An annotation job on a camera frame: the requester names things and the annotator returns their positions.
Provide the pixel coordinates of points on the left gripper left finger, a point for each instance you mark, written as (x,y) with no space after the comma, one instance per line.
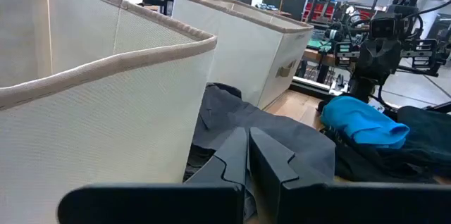
(218,174)

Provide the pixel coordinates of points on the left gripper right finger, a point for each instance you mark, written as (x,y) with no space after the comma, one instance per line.
(275,174)

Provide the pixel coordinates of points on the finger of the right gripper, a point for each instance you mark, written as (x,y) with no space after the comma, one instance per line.
(357,90)
(368,90)

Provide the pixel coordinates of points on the bright blue cloth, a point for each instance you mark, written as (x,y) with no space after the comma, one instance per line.
(363,122)

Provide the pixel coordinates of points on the dark grey shirt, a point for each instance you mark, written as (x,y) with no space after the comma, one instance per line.
(225,111)

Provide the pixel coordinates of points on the black garment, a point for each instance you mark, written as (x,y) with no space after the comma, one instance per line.
(370,166)

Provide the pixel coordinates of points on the wooden workbench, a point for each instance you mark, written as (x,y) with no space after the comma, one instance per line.
(313,56)

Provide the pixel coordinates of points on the red storage bins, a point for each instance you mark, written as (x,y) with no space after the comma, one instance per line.
(319,10)

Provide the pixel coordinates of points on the black cabinet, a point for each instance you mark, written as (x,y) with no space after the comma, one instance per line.
(292,2)

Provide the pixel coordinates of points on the beige fabric storage bin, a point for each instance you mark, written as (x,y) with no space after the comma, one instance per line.
(105,129)
(239,51)

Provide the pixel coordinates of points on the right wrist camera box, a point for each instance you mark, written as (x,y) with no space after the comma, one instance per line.
(383,26)

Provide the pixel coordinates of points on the black aluminium table frame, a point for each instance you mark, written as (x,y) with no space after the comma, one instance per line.
(310,85)

